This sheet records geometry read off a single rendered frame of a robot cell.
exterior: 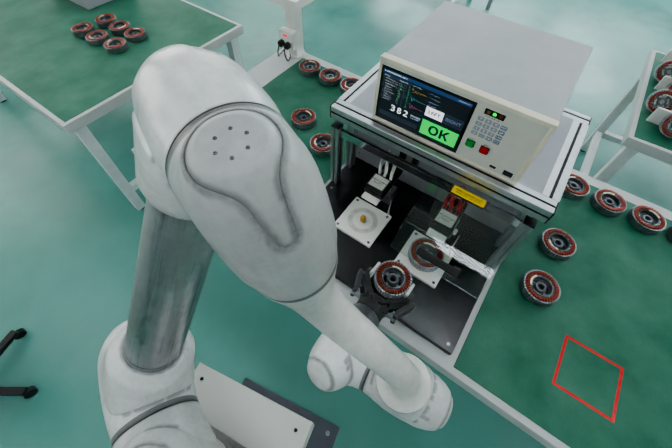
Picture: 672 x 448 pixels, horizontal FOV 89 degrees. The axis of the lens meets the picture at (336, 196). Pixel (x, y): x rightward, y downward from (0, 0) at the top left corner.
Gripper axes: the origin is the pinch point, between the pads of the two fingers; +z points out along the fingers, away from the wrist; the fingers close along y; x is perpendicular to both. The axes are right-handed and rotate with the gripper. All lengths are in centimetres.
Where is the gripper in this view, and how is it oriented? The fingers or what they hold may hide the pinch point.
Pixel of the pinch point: (392, 278)
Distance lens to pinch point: 106.7
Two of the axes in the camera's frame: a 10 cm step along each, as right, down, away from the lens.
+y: 8.2, 4.8, -3.3
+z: 4.9, -2.7, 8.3
